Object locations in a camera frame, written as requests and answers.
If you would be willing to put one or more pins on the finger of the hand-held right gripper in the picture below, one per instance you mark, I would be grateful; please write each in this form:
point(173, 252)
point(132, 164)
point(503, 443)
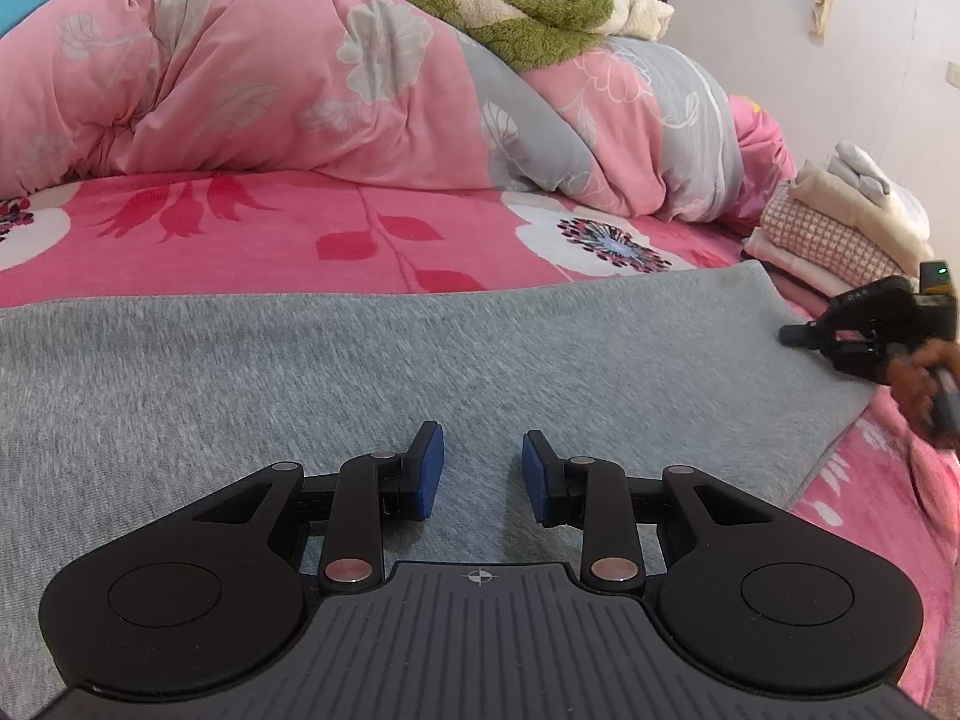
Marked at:
point(862, 358)
point(862, 307)

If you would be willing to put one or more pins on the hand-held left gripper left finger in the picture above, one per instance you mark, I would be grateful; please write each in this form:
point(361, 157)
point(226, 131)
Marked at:
point(431, 472)

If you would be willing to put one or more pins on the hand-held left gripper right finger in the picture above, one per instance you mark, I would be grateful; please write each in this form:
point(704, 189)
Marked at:
point(536, 476)

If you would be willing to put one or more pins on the grey sweatpants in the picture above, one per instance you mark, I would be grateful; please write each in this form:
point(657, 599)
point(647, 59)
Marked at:
point(300, 375)

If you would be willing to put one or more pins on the person's right hand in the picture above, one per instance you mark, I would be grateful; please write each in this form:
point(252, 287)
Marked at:
point(915, 382)

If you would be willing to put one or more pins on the cream folded cloth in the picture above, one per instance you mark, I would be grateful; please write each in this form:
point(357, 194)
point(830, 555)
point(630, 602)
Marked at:
point(847, 202)

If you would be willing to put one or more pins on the white folded cloth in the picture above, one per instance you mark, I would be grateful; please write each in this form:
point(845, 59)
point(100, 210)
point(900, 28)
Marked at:
point(862, 165)

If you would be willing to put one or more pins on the pink floral bed sheet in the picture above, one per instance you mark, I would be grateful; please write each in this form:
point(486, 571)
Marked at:
point(262, 240)

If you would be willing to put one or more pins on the pink floral quilt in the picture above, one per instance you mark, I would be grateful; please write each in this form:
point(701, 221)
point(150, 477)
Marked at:
point(262, 90)

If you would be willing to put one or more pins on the green and cream fleece garment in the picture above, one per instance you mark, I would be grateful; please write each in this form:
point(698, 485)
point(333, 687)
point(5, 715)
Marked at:
point(540, 22)

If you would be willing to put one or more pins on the white wall switch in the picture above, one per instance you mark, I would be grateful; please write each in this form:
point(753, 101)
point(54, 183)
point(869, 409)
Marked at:
point(952, 76)

